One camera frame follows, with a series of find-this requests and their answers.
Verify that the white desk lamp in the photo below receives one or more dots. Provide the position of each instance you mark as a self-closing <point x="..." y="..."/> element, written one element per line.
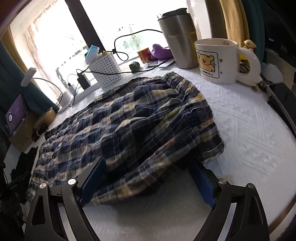
<point x="61" y="98"/>

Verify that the black folded garment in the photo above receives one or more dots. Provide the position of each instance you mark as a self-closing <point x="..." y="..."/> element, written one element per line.
<point x="20" y="176"/>

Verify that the small yellow duck figurine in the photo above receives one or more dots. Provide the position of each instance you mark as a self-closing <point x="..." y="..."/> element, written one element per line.
<point x="248" y="44"/>

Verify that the teal yellow left curtain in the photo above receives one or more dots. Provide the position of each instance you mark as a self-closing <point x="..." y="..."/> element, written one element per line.
<point x="13" y="71"/>

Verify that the white power strip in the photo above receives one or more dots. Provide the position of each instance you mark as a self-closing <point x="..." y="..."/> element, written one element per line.
<point x="80" y="96"/>

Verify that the teal yellow curtain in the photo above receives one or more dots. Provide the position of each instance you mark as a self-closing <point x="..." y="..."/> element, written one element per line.
<point x="13" y="71"/>
<point x="238" y="21"/>

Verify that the white cartoon bear mug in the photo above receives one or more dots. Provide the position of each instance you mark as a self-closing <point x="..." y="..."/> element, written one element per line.
<point x="219" y="62"/>

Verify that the white usb charger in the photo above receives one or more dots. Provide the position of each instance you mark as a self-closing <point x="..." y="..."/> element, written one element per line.
<point x="71" y="88"/>

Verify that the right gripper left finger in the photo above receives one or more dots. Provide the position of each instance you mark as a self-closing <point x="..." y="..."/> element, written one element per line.
<point x="44" y="221"/>

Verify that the teal yellow right curtain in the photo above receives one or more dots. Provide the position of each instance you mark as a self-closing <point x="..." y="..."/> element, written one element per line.
<point x="238" y="21"/>

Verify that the small green round figurine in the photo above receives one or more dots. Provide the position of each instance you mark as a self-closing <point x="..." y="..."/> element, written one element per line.
<point x="135" y="67"/>

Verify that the blue plaid pants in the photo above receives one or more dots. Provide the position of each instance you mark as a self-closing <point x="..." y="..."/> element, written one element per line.
<point x="140" y="128"/>

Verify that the stainless steel travel tumbler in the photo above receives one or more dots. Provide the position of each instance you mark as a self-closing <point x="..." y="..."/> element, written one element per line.
<point x="180" y="33"/>

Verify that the blue tissue pack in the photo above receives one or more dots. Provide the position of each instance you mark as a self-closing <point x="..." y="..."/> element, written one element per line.
<point x="91" y="54"/>

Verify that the white perforated storage basket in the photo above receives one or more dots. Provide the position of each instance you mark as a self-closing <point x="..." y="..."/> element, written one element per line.
<point x="106" y="70"/>

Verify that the black power adapter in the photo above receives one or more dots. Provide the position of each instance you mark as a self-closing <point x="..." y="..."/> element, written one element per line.
<point x="83" y="81"/>

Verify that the purple cloth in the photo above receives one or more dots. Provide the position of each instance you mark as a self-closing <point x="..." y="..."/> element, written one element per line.
<point x="158" y="52"/>

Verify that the brown cardboard box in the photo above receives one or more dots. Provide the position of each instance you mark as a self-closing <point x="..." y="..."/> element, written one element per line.
<point x="22" y="137"/>

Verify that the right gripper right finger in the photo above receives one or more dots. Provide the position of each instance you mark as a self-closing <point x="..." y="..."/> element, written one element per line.
<point x="248" y="221"/>

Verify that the tablet with purple screen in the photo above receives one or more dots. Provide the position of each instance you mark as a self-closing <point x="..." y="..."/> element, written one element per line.
<point x="15" y="115"/>

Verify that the tan lidded food container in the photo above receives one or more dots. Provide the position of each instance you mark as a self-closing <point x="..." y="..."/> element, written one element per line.
<point x="46" y="118"/>

